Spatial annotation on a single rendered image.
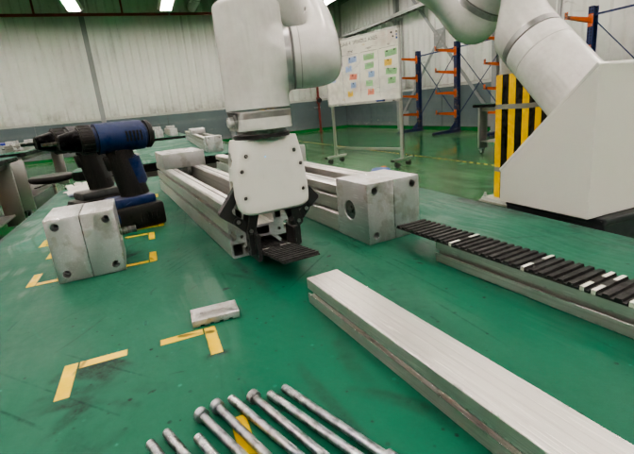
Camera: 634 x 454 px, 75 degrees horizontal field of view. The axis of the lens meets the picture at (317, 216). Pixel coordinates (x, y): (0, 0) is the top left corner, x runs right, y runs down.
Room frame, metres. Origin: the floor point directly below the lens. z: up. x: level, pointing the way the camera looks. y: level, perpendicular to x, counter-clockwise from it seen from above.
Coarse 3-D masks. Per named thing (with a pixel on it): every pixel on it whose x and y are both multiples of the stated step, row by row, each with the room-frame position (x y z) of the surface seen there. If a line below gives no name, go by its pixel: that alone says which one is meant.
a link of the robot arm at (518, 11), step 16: (480, 0) 0.93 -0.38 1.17; (496, 0) 0.92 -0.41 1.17; (512, 0) 0.86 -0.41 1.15; (528, 0) 0.85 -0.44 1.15; (544, 0) 0.86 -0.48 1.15; (512, 16) 0.85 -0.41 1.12; (528, 16) 0.83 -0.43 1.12; (544, 16) 0.82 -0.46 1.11; (496, 32) 0.88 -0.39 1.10; (512, 32) 0.84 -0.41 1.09; (496, 48) 0.89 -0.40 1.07
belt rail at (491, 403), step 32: (320, 288) 0.39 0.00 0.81; (352, 288) 0.39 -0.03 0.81; (352, 320) 0.34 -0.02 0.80; (384, 320) 0.32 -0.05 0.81; (416, 320) 0.31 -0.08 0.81; (384, 352) 0.30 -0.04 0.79; (416, 352) 0.27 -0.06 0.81; (448, 352) 0.26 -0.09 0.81; (416, 384) 0.26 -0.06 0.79; (448, 384) 0.23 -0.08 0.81; (480, 384) 0.23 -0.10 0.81; (512, 384) 0.22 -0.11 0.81; (448, 416) 0.23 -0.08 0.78; (480, 416) 0.21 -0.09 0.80; (512, 416) 0.20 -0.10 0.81; (544, 416) 0.19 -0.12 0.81; (576, 416) 0.19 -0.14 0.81; (512, 448) 0.19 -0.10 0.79; (544, 448) 0.17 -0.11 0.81; (576, 448) 0.17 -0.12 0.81; (608, 448) 0.17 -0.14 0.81
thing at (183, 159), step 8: (160, 152) 1.19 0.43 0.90; (168, 152) 1.16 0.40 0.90; (176, 152) 1.14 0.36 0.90; (184, 152) 1.12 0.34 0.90; (192, 152) 1.13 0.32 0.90; (200, 152) 1.14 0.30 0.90; (160, 160) 1.14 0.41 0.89; (168, 160) 1.10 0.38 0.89; (176, 160) 1.11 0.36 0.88; (184, 160) 1.12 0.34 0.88; (192, 160) 1.13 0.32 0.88; (200, 160) 1.14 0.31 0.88; (168, 168) 1.10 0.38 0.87; (176, 168) 1.15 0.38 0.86; (184, 168) 1.13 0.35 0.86
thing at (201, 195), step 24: (192, 168) 1.15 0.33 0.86; (168, 192) 1.15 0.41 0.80; (192, 192) 0.80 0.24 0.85; (216, 192) 0.70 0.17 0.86; (192, 216) 0.85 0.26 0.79; (216, 216) 0.65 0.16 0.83; (240, 216) 0.61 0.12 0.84; (264, 216) 0.66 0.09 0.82; (216, 240) 0.67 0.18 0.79; (240, 240) 0.60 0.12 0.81
